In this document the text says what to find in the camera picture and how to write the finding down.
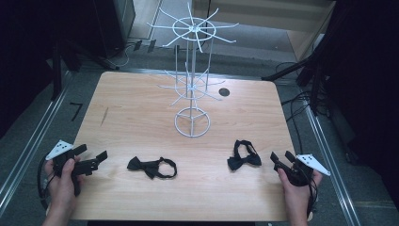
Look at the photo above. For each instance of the black round table grommet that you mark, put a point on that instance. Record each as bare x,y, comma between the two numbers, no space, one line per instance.
224,92

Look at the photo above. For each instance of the dark cabinet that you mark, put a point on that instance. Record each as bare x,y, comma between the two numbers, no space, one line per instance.
116,25

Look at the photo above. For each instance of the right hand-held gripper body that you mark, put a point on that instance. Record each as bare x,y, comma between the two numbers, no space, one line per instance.
310,163

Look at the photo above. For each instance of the black metal stand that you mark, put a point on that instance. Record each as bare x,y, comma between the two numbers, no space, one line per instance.
57,72
313,62

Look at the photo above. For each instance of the person's left hand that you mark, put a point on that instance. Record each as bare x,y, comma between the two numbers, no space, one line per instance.
62,191

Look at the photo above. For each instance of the person's right hand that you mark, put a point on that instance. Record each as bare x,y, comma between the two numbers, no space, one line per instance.
296,197

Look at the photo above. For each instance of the black bow tie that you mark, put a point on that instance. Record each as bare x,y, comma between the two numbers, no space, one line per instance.
243,161
147,166

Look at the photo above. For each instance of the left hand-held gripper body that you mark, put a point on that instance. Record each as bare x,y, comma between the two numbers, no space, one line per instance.
59,150

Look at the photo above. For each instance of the aluminium floor rail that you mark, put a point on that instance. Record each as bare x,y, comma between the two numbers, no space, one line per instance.
31,147
332,169

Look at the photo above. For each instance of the light wooden board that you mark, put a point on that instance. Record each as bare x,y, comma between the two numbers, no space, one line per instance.
266,15

